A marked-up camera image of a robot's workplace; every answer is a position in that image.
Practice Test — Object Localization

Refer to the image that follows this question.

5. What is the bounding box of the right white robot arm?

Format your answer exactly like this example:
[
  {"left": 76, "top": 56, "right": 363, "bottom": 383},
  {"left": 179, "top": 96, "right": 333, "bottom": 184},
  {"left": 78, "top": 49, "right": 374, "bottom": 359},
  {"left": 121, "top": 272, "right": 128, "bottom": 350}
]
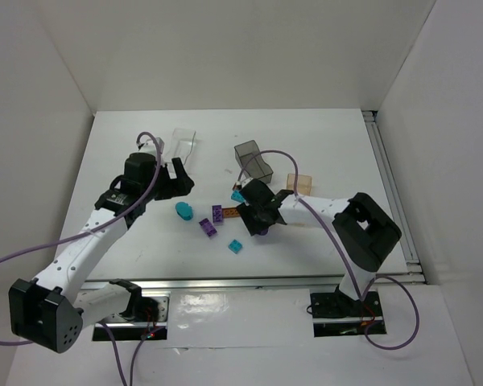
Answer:
[{"left": 234, "top": 179, "right": 402, "bottom": 302}]

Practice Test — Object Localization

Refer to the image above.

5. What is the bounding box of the orange translucent plastic container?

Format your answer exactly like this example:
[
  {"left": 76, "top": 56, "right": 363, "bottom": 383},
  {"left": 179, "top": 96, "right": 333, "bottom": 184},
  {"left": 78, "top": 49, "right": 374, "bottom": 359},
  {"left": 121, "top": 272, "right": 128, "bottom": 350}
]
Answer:
[{"left": 287, "top": 174, "right": 312, "bottom": 196}]

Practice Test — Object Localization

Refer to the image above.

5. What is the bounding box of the teal long lego brick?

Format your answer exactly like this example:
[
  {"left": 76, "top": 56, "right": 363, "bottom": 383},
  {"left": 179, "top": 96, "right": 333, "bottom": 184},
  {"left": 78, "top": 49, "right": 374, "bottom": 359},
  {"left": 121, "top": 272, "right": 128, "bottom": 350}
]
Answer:
[{"left": 231, "top": 191, "right": 245, "bottom": 203}]

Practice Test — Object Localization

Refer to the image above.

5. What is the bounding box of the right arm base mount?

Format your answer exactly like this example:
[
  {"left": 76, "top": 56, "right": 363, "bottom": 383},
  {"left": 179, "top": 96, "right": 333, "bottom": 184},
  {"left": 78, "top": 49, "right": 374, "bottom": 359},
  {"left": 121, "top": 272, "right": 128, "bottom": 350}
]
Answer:
[{"left": 306, "top": 291, "right": 386, "bottom": 338}]

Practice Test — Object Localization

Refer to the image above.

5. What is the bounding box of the aluminium front rail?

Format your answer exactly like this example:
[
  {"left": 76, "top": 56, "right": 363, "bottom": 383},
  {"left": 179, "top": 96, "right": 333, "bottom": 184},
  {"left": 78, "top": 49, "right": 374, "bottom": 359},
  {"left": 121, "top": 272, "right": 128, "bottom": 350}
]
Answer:
[{"left": 80, "top": 274, "right": 349, "bottom": 294}]

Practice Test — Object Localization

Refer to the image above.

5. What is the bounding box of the orange flat lego plate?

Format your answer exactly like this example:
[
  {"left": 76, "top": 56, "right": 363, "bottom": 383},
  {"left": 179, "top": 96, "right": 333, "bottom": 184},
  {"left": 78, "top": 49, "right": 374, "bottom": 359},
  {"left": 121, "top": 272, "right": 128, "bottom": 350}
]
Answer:
[{"left": 222, "top": 207, "right": 240, "bottom": 218}]

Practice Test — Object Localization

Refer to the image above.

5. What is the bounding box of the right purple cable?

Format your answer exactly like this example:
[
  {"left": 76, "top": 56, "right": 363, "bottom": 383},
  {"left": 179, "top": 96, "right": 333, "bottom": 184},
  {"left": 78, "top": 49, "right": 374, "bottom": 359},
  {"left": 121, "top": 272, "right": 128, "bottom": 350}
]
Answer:
[{"left": 237, "top": 149, "right": 421, "bottom": 351}]

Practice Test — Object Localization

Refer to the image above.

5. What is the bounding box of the aluminium side rail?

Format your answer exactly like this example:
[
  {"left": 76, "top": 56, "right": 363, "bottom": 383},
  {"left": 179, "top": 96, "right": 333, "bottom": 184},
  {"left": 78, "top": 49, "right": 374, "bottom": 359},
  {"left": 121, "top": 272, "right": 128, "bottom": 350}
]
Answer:
[{"left": 361, "top": 110, "right": 427, "bottom": 285}]

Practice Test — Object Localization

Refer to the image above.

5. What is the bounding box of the dark smoky plastic container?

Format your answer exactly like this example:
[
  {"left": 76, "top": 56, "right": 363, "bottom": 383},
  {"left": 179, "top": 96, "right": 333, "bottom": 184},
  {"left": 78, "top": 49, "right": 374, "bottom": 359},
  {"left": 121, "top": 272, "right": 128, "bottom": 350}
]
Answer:
[{"left": 234, "top": 140, "right": 273, "bottom": 184}]

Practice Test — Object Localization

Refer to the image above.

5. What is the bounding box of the purple cable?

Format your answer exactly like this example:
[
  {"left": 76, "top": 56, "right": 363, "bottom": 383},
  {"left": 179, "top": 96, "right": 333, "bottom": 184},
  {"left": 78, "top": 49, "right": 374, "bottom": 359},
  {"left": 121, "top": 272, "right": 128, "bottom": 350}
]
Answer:
[
  {"left": 237, "top": 149, "right": 421, "bottom": 351},
  {"left": 0, "top": 131, "right": 164, "bottom": 386}
]

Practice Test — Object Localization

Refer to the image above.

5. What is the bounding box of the clear plastic container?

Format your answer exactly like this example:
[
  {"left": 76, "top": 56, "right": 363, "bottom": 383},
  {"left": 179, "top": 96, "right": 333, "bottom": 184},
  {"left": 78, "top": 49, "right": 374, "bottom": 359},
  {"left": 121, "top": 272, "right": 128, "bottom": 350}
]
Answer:
[{"left": 163, "top": 128, "right": 196, "bottom": 165}]

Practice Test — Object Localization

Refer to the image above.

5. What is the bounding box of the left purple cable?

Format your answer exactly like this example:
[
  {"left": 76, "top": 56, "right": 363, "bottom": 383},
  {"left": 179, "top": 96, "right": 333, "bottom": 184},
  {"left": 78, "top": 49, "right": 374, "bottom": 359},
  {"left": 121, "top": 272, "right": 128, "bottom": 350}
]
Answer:
[{"left": 0, "top": 131, "right": 164, "bottom": 386}]

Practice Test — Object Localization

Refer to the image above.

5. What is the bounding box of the small teal lego brick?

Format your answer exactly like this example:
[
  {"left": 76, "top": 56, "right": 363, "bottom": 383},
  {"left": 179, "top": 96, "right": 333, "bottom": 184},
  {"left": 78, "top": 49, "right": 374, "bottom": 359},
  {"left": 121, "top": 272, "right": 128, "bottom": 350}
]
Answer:
[{"left": 228, "top": 239, "right": 243, "bottom": 254}]

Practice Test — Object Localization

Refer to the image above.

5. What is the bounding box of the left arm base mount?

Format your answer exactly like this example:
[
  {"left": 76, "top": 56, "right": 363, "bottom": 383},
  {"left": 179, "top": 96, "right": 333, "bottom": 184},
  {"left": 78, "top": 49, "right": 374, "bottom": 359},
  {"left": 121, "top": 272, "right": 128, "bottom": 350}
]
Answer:
[{"left": 104, "top": 294, "right": 170, "bottom": 342}]

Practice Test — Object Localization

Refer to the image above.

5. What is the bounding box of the teal oval lego piece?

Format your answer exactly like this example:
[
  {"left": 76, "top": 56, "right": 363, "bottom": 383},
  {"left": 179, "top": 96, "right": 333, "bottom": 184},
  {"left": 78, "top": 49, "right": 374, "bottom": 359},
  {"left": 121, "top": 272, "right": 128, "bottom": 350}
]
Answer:
[{"left": 175, "top": 202, "right": 193, "bottom": 221}]

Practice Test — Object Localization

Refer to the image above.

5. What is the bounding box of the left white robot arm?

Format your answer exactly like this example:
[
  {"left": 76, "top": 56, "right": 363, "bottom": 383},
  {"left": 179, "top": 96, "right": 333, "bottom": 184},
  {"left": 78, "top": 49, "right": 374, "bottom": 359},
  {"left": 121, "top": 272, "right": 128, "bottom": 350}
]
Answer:
[{"left": 8, "top": 137, "right": 194, "bottom": 353}]

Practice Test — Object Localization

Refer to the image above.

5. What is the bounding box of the purple tall lego brick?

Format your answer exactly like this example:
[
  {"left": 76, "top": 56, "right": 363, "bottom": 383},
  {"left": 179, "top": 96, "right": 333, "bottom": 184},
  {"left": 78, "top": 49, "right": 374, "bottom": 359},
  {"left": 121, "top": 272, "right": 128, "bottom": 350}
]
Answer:
[{"left": 212, "top": 205, "right": 224, "bottom": 224}]

